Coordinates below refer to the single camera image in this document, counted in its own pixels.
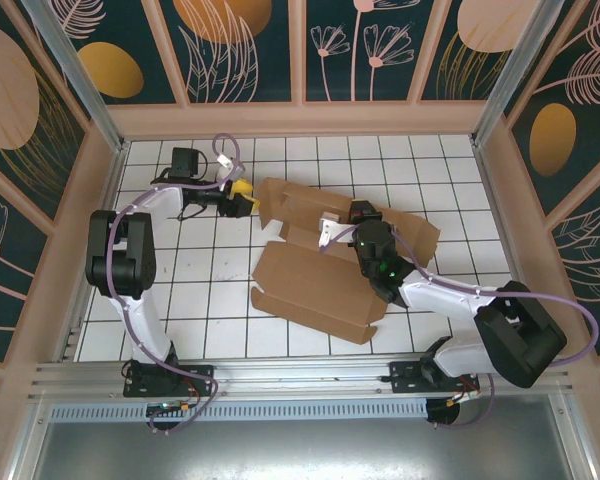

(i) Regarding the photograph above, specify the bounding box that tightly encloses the brown cardboard box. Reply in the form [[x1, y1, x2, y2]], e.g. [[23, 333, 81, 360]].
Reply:
[[249, 177, 441, 346]]

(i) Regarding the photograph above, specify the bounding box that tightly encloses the grey metal sheet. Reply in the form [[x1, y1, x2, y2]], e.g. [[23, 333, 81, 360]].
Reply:
[[7, 392, 599, 480]]

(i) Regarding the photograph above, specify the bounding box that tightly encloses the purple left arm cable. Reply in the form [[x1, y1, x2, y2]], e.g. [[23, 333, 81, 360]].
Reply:
[[104, 132, 244, 436]]

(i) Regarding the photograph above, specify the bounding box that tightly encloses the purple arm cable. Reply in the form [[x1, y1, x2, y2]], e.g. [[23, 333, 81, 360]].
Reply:
[[104, 132, 244, 436], [319, 224, 600, 431]]

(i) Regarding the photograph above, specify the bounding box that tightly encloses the aluminium side rail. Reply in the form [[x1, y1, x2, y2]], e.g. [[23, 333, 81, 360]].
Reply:
[[54, 142, 131, 362], [472, 142, 551, 359]]

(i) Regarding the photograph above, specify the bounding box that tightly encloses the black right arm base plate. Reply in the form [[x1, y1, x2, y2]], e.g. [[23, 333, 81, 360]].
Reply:
[[388, 360, 481, 394]]

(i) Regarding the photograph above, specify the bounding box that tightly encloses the aluminium corner post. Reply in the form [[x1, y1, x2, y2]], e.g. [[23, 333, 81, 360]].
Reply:
[[19, 0, 131, 154], [469, 0, 581, 146]]

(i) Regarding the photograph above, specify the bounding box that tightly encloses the aluminium mounting rail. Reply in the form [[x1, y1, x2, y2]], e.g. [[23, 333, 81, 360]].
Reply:
[[27, 354, 574, 401]]

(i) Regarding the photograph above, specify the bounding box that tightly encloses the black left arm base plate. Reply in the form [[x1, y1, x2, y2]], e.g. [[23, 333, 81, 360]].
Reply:
[[123, 363, 215, 399]]

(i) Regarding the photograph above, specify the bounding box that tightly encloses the yellow connector with wires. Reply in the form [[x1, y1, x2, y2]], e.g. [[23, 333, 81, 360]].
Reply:
[[447, 374, 481, 407], [147, 382, 204, 419]]

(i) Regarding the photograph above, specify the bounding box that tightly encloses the grey slotted cable duct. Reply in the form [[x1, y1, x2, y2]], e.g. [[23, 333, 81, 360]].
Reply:
[[47, 398, 429, 422]]

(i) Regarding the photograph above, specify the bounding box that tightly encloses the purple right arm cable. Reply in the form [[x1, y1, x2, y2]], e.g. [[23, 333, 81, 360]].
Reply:
[[319, 224, 600, 431]]

